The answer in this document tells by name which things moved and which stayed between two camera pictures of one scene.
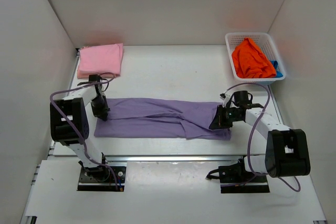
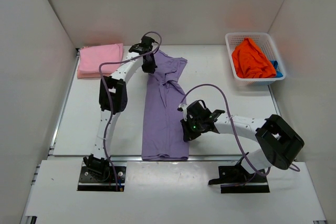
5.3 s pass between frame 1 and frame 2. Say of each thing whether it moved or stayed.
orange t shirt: stayed
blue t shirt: stayed
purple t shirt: moved
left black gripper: moved
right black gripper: moved
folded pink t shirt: stayed
